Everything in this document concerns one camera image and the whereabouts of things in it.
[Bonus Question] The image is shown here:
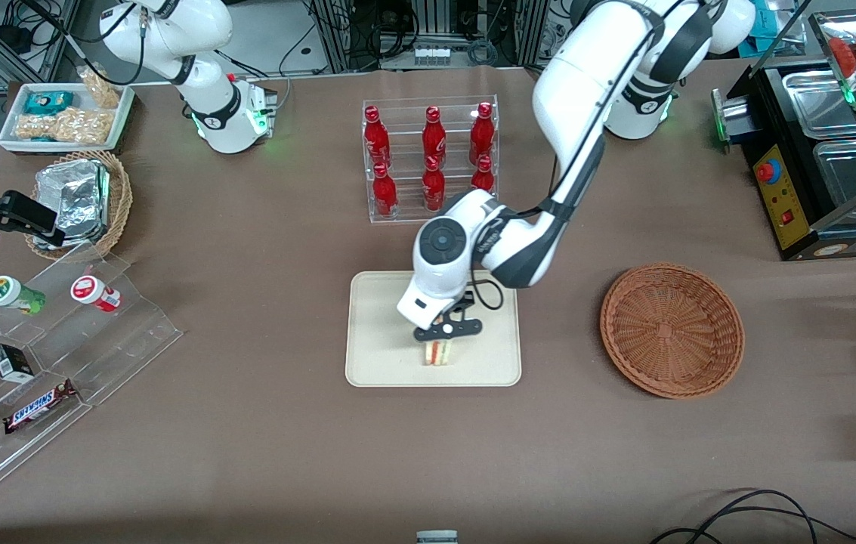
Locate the clear acrylic bottle rack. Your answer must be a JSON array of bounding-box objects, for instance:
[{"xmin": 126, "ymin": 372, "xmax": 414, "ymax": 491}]
[{"xmin": 362, "ymin": 94, "xmax": 500, "ymax": 224}]

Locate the teal snack packet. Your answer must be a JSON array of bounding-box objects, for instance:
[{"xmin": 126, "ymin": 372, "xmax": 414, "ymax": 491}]
[{"xmin": 23, "ymin": 91, "xmax": 75, "ymax": 116}]

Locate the small black box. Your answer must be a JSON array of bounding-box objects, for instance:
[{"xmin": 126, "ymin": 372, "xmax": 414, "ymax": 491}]
[{"xmin": 0, "ymin": 344, "xmax": 36, "ymax": 382}]

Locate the green capped drink bottle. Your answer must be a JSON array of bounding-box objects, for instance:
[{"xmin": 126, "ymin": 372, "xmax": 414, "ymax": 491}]
[{"xmin": 0, "ymin": 276, "xmax": 47, "ymax": 316}]

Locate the black food warmer machine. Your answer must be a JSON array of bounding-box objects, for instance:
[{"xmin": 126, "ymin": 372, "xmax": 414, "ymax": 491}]
[{"xmin": 711, "ymin": 11, "xmax": 856, "ymax": 261}]

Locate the silver metal cylinder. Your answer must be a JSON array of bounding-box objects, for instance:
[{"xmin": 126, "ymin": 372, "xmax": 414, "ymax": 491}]
[{"xmin": 711, "ymin": 88, "xmax": 755, "ymax": 153}]

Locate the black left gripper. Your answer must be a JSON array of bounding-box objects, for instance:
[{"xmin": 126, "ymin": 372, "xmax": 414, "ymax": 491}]
[{"xmin": 413, "ymin": 290, "xmax": 484, "ymax": 343}]

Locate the black floor cable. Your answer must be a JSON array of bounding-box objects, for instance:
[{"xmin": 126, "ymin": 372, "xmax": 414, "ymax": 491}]
[{"xmin": 650, "ymin": 490, "xmax": 856, "ymax": 544}]

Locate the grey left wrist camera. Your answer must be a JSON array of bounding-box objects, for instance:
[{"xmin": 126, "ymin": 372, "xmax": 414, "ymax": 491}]
[{"xmin": 396, "ymin": 278, "xmax": 450, "ymax": 330}]

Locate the Snickers chocolate bar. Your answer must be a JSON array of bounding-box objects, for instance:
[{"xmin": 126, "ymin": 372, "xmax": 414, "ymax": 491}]
[{"xmin": 3, "ymin": 379, "xmax": 79, "ymax": 435}]

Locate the brown round wicker basket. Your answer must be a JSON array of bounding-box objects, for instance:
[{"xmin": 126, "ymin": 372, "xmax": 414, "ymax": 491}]
[{"xmin": 599, "ymin": 262, "xmax": 746, "ymax": 400}]

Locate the red white drink bottle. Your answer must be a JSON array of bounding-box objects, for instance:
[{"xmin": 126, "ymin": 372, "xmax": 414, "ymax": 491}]
[{"xmin": 70, "ymin": 275, "xmax": 122, "ymax": 313}]

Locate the light wicker basket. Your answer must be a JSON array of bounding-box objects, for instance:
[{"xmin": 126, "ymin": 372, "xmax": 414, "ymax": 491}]
[{"xmin": 26, "ymin": 150, "xmax": 134, "ymax": 261}]

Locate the clear acrylic step display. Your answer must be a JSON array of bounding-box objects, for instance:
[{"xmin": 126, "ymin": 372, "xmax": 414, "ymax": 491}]
[{"xmin": 0, "ymin": 242, "xmax": 184, "ymax": 511}]

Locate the clear bag of nuts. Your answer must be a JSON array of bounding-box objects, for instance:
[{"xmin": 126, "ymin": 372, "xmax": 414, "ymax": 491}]
[
  {"xmin": 14, "ymin": 113, "xmax": 58, "ymax": 141},
  {"xmin": 78, "ymin": 66, "xmax": 123, "ymax": 110},
  {"xmin": 54, "ymin": 107, "xmax": 113, "ymax": 145}
]

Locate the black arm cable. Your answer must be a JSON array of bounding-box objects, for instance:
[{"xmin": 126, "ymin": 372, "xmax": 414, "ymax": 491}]
[{"xmin": 468, "ymin": 0, "xmax": 723, "ymax": 312}]

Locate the triangular sandwich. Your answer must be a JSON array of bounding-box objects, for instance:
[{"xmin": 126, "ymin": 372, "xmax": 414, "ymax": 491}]
[{"xmin": 419, "ymin": 340, "xmax": 453, "ymax": 368}]

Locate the beige rectangular tray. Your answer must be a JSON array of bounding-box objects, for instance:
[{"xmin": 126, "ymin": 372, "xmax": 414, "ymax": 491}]
[{"xmin": 345, "ymin": 270, "xmax": 523, "ymax": 388}]

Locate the red cola bottle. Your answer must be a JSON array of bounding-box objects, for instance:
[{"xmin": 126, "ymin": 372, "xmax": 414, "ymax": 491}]
[
  {"xmin": 422, "ymin": 106, "xmax": 447, "ymax": 163},
  {"xmin": 363, "ymin": 105, "xmax": 392, "ymax": 168},
  {"xmin": 471, "ymin": 155, "xmax": 496, "ymax": 194},
  {"xmin": 469, "ymin": 102, "xmax": 495, "ymax": 161},
  {"xmin": 372, "ymin": 162, "xmax": 398, "ymax": 218},
  {"xmin": 422, "ymin": 156, "xmax": 447, "ymax": 213}
]

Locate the white rectangular snack tray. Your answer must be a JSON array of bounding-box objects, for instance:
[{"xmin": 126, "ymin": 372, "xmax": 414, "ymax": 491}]
[{"xmin": 0, "ymin": 82, "xmax": 136, "ymax": 154}]

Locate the foil wrapped package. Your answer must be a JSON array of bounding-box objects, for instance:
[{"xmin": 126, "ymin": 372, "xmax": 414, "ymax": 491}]
[
  {"xmin": 34, "ymin": 159, "xmax": 110, "ymax": 227},
  {"xmin": 31, "ymin": 219, "xmax": 108, "ymax": 249}
]

